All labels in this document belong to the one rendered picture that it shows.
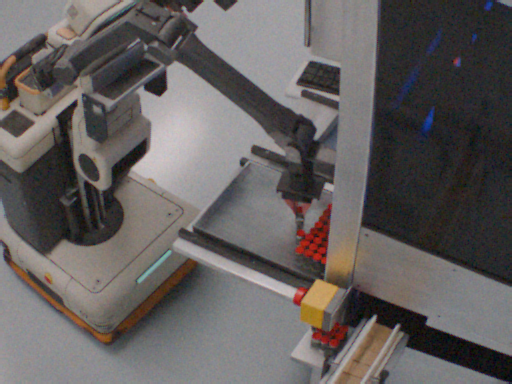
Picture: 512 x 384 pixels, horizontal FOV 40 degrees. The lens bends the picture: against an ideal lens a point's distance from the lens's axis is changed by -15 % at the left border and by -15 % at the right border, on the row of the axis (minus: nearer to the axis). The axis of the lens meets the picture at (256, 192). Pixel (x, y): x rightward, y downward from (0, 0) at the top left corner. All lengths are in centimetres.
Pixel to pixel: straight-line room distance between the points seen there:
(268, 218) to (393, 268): 51
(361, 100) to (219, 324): 166
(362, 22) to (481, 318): 68
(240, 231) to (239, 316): 97
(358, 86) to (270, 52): 277
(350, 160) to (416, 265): 26
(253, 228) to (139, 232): 90
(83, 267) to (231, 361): 61
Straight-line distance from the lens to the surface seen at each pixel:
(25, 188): 253
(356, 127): 137
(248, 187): 205
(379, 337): 170
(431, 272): 153
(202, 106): 372
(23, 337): 292
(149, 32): 161
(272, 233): 194
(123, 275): 267
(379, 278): 161
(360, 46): 127
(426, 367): 179
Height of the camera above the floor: 231
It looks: 45 degrees down
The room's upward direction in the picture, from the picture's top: straight up
